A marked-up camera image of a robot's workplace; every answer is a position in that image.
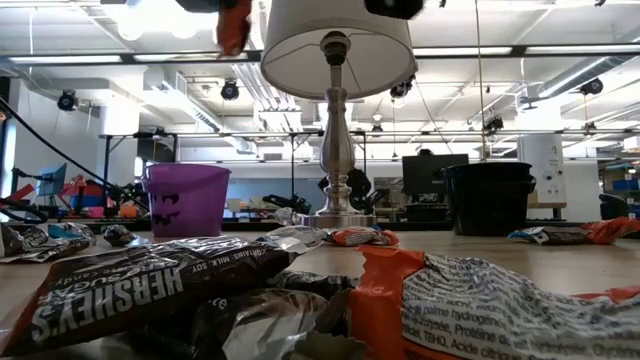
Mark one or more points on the black background robot arm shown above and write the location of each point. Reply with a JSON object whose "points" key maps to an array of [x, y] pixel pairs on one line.
{"points": [[290, 202]]}

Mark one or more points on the blue-screen monitor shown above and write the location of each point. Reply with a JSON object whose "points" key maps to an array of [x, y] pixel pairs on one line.
{"points": [[54, 180]]}

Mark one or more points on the purple plastic bucket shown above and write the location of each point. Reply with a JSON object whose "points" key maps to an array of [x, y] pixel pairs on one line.
{"points": [[200, 200]]}

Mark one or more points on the brown Hershey's candy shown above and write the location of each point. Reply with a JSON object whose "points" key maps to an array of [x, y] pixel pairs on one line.
{"points": [[22, 242], [560, 235], [119, 235], [260, 325], [125, 295]]}

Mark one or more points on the person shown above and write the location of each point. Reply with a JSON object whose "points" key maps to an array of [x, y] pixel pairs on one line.
{"points": [[425, 152]]}

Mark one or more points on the red workshop equipment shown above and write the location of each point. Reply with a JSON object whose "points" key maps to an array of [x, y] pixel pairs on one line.
{"points": [[75, 190]]}

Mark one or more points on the black ceiling spotlight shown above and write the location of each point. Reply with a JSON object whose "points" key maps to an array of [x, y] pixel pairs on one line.
{"points": [[67, 100], [230, 91], [494, 124], [591, 87]]}

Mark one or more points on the white-shade silver table lamp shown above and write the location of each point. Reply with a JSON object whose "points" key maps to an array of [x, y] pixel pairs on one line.
{"points": [[337, 145]]}

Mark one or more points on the black computer monitor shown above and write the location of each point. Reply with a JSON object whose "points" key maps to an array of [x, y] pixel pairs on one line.
{"points": [[430, 175]]}

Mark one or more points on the black plastic bucket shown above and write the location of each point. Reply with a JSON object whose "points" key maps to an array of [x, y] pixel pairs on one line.
{"points": [[487, 200]]}

